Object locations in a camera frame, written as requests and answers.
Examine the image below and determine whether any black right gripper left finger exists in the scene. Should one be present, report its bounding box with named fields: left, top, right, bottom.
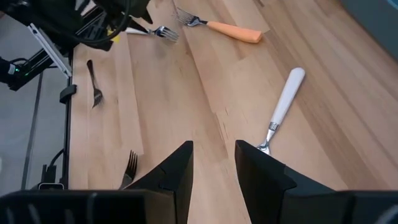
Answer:
left=126, top=140, right=195, bottom=224

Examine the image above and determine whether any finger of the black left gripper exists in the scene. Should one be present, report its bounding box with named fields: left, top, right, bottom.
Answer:
left=126, top=18, right=150, bottom=34
left=129, top=6, right=154, bottom=25

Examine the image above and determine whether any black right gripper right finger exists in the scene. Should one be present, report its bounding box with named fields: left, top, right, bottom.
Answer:
left=235, top=139, right=348, bottom=224

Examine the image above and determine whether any black metal fork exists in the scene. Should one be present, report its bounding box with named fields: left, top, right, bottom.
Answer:
left=86, top=58, right=104, bottom=109
left=119, top=149, right=139, bottom=190

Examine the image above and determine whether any orange handled silver fork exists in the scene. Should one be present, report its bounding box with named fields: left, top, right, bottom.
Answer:
left=173, top=6, right=264, bottom=44

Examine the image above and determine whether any white flat bar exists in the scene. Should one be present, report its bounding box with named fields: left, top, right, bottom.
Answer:
left=27, top=24, right=73, bottom=78

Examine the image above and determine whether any dark blue plastic bin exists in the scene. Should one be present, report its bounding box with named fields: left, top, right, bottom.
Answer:
left=340, top=0, right=398, bottom=60

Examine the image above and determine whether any black rail clamp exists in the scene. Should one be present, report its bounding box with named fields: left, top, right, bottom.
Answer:
left=40, top=148, right=68, bottom=187
left=58, top=84, right=78, bottom=105

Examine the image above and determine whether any long black frame rail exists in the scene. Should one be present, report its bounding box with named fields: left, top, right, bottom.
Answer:
left=60, top=49, right=75, bottom=190

